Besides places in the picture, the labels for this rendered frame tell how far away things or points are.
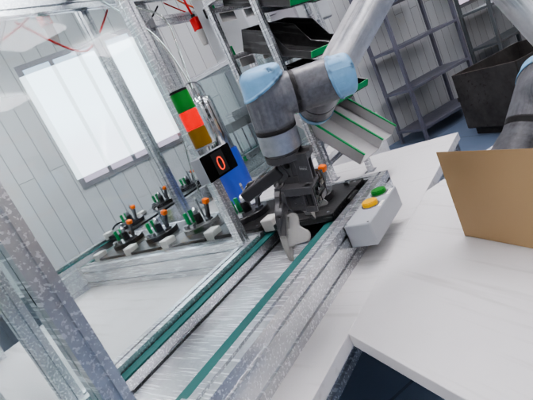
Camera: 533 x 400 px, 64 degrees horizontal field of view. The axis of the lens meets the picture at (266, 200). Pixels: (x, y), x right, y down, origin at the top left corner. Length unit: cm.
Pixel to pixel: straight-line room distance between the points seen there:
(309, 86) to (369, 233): 42
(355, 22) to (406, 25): 534
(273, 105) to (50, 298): 44
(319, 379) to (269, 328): 12
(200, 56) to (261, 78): 398
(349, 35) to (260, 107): 27
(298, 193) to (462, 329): 35
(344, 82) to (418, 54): 555
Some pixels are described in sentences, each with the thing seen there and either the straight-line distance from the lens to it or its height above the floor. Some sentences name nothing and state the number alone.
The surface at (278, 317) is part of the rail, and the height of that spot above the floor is 95.
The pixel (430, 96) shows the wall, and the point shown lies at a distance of 632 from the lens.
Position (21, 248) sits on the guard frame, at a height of 129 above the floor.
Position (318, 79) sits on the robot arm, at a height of 130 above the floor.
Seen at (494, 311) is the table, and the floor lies 86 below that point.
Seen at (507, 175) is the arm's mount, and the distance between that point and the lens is 87.
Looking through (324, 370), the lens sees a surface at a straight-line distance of 79.
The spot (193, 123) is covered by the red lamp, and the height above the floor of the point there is 132.
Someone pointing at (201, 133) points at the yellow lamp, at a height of 129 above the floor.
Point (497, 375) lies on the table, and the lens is 69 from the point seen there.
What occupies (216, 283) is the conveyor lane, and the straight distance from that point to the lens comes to 109.
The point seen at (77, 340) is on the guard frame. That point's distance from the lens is 53.
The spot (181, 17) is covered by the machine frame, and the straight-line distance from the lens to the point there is 270.
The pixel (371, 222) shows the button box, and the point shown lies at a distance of 100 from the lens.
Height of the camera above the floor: 133
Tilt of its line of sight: 14 degrees down
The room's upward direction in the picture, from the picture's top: 25 degrees counter-clockwise
